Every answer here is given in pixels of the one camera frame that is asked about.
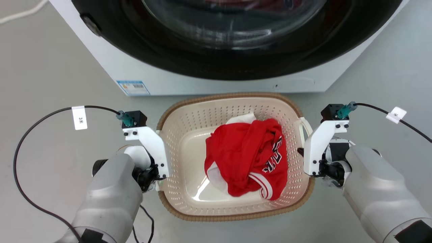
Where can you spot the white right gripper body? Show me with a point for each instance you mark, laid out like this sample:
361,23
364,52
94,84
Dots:
337,158

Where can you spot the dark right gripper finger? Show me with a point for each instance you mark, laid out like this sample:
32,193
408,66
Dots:
300,151

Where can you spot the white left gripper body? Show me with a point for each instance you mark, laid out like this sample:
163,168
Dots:
139,158

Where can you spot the beige perforated laundry basket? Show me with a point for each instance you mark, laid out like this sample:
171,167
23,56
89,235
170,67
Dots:
189,141

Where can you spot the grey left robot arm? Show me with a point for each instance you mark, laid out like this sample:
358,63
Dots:
109,199

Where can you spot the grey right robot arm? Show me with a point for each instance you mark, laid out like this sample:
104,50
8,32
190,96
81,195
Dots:
378,192

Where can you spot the red sports jersey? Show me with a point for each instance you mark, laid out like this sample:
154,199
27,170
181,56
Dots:
246,155

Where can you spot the white cloth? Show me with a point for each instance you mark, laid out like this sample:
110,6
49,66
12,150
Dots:
243,118

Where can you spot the blue energy label sticker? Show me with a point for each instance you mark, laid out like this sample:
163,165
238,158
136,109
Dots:
133,87

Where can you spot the white washing machine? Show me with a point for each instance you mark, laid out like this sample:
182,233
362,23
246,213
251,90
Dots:
162,79

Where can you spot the black round washer door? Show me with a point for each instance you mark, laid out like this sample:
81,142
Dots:
233,62

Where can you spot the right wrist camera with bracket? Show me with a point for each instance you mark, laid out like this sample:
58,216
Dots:
319,145

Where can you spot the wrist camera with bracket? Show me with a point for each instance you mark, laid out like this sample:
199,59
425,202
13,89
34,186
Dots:
153,145
319,145

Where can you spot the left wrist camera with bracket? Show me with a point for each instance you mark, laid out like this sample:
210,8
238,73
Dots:
153,145

